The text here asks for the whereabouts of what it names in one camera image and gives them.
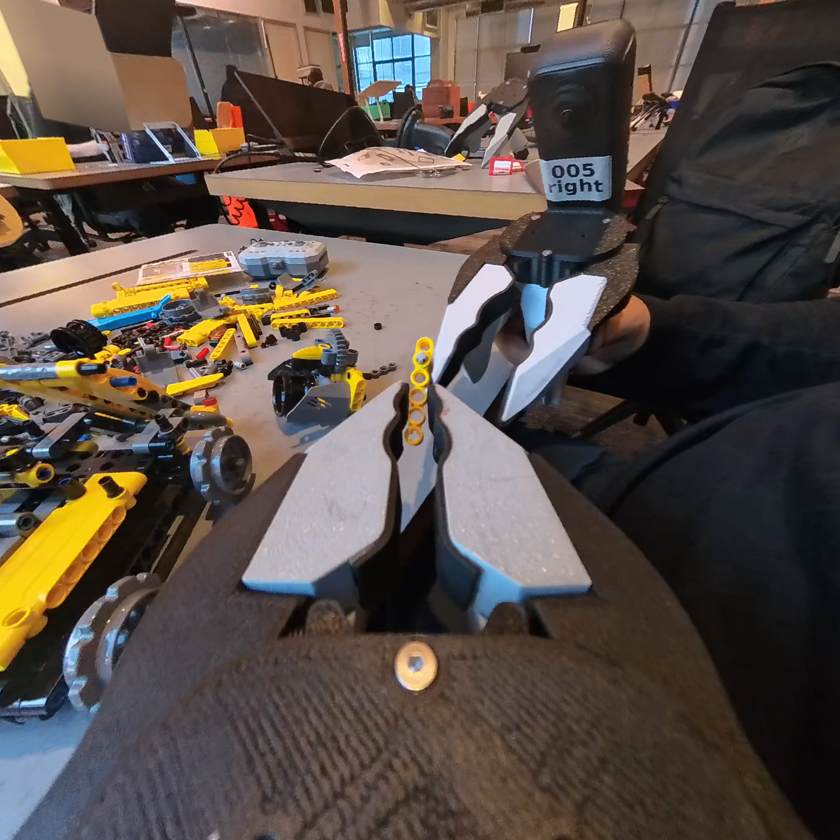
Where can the grey desk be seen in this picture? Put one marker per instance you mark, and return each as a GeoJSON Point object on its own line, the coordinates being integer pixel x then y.
{"type": "Point", "coordinates": [394, 275]}

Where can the grey toy battery box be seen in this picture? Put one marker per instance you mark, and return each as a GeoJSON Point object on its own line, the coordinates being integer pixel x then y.
{"type": "Point", "coordinates": [282, 259]}

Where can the orange plastic block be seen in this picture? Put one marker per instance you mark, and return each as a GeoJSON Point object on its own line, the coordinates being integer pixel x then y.
{"type": "Point", "coordinates": [229, 115]}

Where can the pile of loose toy pieces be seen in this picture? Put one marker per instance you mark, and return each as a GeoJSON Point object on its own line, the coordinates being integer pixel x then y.
{"type": "Point", "coordinates": [197, 331]}

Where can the person's right hand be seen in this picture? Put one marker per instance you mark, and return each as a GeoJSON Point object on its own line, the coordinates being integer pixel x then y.
{"type": "Point", "coordinates": [620, 334]}

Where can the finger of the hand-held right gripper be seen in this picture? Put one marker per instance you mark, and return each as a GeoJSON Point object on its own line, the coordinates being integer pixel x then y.
{"type": "Point", "coordinates": [469, 308]}
{"type": "Point", "coordinates": [558, 341]}

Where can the orange black patterned object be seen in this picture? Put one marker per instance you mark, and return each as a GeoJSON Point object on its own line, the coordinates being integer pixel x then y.
{"type": "Point", "coordinates": [237, 211]}

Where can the toy wheel gear subassembly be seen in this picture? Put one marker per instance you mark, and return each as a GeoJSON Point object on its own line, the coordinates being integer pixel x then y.
{"type": "Point", "coordinates": [321, 400]}

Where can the grey table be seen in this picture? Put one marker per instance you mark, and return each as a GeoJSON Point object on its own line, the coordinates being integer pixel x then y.
{"type": "Point", "coordinates": [394, 190]}

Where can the white paper sheet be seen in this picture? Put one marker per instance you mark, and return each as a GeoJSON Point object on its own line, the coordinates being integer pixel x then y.
{"type": "Point", "coordinates": [394, 163]}

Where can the yellow thin toy beam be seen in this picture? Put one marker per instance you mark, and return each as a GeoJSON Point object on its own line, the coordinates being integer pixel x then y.
{"type": "Point", "coordinates": [418, 394]}

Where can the person's right forearm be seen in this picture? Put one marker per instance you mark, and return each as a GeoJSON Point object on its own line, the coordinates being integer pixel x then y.
{"type": "Point", "coordinates": [722, 341]}

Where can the yellow plastic tray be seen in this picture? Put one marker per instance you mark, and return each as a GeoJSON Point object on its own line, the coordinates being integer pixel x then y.
{"type": "Point", "coordinates": [36, 156]}

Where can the idle black grey gripper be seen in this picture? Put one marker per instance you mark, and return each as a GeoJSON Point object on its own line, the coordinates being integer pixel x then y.
{"type": "Point", "coordinates": [502, 105]}

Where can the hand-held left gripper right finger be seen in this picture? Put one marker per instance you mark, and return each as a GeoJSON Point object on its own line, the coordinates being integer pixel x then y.
{"type": "Point", "coordinates": [505, 512]}

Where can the black office chair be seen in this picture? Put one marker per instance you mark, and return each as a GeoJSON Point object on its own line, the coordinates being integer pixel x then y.
{"type": "Point", "coordinates": [754, 33]}

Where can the black backpack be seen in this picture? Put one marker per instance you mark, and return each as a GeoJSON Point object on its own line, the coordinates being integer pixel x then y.
{"type": "Point", "coordinates": [735, 210]}

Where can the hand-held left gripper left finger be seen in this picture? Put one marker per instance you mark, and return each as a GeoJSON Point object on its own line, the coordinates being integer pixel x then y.
{"type": "Point", "coordinates": [328, 512]}

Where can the blue toy panel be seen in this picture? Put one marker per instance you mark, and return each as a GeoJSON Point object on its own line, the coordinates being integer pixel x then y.
{"type": "Point", "coordinates": [124, 318]}

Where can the yellow plastic block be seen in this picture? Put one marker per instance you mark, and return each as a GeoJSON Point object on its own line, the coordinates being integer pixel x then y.
{"type": "Point", "coordinates": [220, 141]}

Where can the brown cardboard box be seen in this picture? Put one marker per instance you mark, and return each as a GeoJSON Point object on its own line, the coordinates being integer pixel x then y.
{"type": "Point", "coordinates": [151, 92]}

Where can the clear sticker sheet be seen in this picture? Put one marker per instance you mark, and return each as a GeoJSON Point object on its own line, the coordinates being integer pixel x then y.
{"type": "Point", "coordinates": [190, 268]}

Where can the wooden table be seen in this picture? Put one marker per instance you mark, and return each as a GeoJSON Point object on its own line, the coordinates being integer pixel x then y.
{"type": "Point", "coordinates": [131, 172]}

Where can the yellow toy vehicle model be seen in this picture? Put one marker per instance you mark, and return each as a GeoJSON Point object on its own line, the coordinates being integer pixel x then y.
{"type": "Point", "coordinates": [65, 544]}

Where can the black monitor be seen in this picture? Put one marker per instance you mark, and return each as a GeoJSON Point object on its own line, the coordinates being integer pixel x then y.
{"type": "Point", "coordinates": [289, 108]}

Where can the clear acrylic case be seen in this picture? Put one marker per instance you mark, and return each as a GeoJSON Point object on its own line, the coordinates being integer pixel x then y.
{"type": "Point", "coordinates": [157, 141]}

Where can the small red box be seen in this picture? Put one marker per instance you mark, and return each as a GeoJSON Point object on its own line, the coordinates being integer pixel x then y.
{"type": "Point", "coordinates": [505, 166]}

